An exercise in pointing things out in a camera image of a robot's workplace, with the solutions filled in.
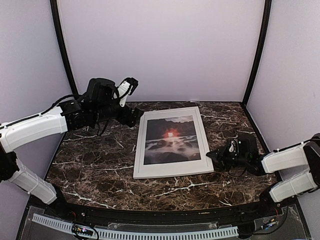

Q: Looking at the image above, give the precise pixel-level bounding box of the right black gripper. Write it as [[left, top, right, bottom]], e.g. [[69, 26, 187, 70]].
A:
[[206, 144, 249, 172]]

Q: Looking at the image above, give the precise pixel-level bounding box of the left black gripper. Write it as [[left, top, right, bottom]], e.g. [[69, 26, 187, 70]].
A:
[[92, 100, 144, 127]]

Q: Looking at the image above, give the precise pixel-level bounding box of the white photo mat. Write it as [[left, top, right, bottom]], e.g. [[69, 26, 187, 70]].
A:
[[136, 108, 211, 176]]

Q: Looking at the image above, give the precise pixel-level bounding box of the landscape photo print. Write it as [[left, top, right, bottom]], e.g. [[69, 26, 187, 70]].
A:
[[143, 115, 201, 165]]

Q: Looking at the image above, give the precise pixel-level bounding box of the clear acrylic sheet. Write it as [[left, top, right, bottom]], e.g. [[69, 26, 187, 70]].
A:
[[139, 109, 208, 172]]

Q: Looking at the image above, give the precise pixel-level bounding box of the white picture frame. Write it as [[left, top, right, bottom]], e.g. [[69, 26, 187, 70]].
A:
[[132, 105, 215, 180]]

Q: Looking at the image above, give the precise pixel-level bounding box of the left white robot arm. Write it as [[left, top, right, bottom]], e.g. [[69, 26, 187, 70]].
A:
[[0, 96, 144, 218]]

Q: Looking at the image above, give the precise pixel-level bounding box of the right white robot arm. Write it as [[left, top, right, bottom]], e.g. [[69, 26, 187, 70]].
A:
[[206, 133, 320, 217]]

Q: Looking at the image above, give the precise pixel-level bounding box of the small circuit board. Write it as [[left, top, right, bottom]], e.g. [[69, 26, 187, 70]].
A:
[[71, 224, 94, 237]]

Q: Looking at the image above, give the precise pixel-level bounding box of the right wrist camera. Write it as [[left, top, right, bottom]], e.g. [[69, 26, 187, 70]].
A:
[[226, 134, 259, 158]]

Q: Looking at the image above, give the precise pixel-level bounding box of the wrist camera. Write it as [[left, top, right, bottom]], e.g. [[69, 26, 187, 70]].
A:
[[83, 77, 139, 111], [226, 134, 259, 158]]

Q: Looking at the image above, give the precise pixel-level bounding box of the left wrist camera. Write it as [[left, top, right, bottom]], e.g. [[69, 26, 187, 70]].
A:
[[83, 77, 139, 111]]

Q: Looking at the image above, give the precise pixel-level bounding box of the white slotted cable duct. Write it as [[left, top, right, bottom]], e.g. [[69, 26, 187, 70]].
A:
[[31, 213, 239, 240]]

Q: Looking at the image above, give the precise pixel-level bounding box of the black front rail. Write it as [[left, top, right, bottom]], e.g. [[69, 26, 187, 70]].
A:
[[27, 186, 296, 227]]

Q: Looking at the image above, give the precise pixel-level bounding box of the left black corner post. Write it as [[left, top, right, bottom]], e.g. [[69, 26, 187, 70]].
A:
[[49, 0, 79, 95]]

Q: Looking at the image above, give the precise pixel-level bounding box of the black corner post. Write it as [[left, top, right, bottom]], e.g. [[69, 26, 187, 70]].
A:
[[49, 0, 79, 95], [242, 0, 272, 107]]

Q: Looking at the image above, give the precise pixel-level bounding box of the right black corner post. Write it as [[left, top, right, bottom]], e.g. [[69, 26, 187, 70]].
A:
[[242, 0, 272, 107]]

